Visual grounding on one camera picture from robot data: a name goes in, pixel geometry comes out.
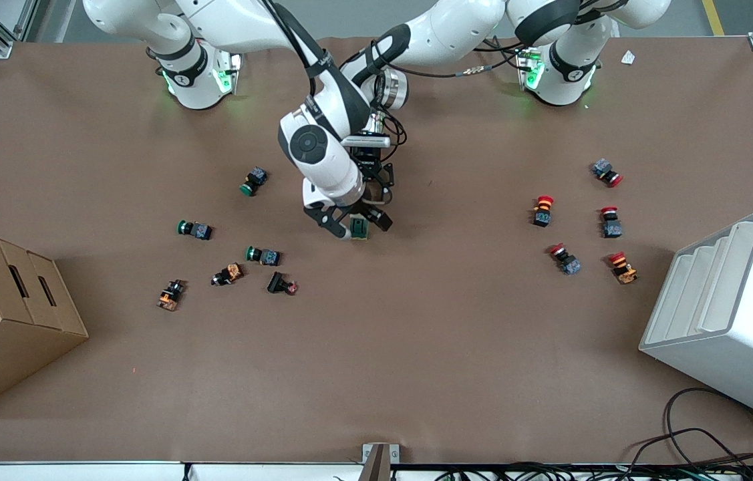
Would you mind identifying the green mushroom push button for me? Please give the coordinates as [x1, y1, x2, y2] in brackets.
[245, 246, 281, 267]
[239, 167, 268, 197]
[177, 220, 213, 241]

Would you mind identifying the black looping cable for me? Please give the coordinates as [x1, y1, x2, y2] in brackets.
[623, 387, 753, 472]

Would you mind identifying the red button with orange block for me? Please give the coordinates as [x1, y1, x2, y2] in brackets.
[608, 251, 639, 285]

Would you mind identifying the metal bracket with post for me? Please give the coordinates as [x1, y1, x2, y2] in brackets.
[357, 443, 400, 481]

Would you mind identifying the white tiered storage bin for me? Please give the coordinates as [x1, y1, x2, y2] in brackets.
[639, 206, 753, 430]

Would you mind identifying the red mushroom push button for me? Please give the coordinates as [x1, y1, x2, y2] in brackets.
[532, 195, 555, 228]
[548, 243, 582, 276]
[600, 206, 623, 239]
[591, 158, 624, 188]

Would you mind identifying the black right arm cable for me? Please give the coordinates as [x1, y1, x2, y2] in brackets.
[259, 0, 327, 111]

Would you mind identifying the black cable bundle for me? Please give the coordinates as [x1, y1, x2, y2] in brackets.
[436, 460, 753, 481]

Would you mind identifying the black switch with orange block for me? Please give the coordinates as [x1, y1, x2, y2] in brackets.
[156, 279, 186, 312]

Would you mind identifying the brown cardboard slotted box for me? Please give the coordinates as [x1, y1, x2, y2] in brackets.
[0, 223, 90, 420]

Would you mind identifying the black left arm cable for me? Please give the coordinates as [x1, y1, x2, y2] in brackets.
[410, 37, 531, 79]

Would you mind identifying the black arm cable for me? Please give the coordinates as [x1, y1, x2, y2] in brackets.
[259, 0, 327, 111]
[410, 37, 531, 79]

